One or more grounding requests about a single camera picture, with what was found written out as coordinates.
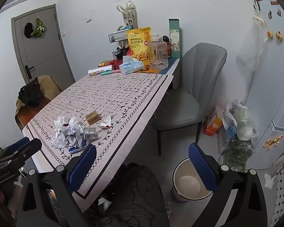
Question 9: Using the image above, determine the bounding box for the blue wrapper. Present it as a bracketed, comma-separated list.
[68, 145, 88, 154]

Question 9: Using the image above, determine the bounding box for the red snack packet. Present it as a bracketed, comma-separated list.
[98, 60, 120, 68]

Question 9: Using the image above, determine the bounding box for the clear plastic jug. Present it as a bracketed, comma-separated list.
[148, 33, 169, 70]

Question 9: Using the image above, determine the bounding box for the white plastic bag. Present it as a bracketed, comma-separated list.
[223, 99, 259, 143]

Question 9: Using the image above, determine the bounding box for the white roll package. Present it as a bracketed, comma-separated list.
[88, 66, 114, 77]

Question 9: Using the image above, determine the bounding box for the long colourful fridge magnet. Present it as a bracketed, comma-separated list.
[262, 134, 283, 149]

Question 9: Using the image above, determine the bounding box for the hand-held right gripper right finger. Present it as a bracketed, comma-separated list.
[188, 143, 268, 227]

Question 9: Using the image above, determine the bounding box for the orange placemat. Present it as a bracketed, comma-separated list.
[135, 65, 171, 76]

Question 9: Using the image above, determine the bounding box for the wooden chair with clothes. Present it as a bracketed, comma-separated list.
[16, 75, 62, 114]

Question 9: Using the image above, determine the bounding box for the blister pack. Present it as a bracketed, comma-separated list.
[83, 127, 100, 141]

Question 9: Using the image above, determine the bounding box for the blue tissue pack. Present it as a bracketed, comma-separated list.
[119, 56, 144, 75]

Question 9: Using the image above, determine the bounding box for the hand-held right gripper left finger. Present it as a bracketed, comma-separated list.
[16, 144, 97, 227]

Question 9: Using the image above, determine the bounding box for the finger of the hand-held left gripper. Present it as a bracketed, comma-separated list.
[9, 137, 31, 153]
[0, 138, 42, 169]

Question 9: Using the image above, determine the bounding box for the small cardboard box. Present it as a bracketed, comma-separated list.
[85, 111, 101, 125]

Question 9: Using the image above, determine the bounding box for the white refrigerator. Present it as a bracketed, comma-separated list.
[244, 0, 284, 171]

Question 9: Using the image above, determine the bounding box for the grey upholstered chair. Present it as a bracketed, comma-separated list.
[153, 43, 228, 157]

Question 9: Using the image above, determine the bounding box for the clear plastic wrapper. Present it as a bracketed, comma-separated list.
[51, 117, 86, 149]

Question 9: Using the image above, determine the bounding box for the tall green box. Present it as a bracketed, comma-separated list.
[169, 18, 182, 59]

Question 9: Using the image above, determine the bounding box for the green hat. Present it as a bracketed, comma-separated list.
[31, 17, 47, 37]

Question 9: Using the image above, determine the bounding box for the grey door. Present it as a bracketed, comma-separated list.
[11, 4, 75, 95]

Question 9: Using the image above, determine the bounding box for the red white wrapper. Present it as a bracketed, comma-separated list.
[98, 113, 113, 129]

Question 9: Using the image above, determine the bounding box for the white carton with handle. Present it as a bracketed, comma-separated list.
[126, 1, 138, 29]
[117, 5, 133, 28]

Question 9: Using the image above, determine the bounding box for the black cap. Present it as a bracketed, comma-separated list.
[24, 21, 34, 38]

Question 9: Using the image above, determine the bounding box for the black wire rack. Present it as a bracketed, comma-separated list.
[108, 26, 131, 63]

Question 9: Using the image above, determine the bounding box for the person's dark trouser leg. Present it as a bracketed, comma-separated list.
[101, 163, 171, 227]

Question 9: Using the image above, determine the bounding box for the bag of green vegetables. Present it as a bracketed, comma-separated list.
[218, 138, 254, 172]

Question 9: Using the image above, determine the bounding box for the yellow snack bag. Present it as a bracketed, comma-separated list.
[126, 27, 152, 66]

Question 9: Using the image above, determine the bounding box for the round trash bin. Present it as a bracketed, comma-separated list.
[172, 157, 215, 203]

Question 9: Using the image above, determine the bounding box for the white tissue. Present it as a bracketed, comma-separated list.
[53, 115, 71, 134]

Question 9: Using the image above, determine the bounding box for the black door handle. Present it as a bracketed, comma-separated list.
[25, 65, 36, 81]

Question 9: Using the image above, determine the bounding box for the clear hanging bag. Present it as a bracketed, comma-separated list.
[236, 14, 268, 73]

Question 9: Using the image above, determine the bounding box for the orange box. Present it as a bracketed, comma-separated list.
[203, 105, 224, 137]

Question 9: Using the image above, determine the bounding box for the dark bottle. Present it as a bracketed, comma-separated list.
[162, 35, 172, 58]

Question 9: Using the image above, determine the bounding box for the black garment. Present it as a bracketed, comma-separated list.
[18, 78, 50, 108]

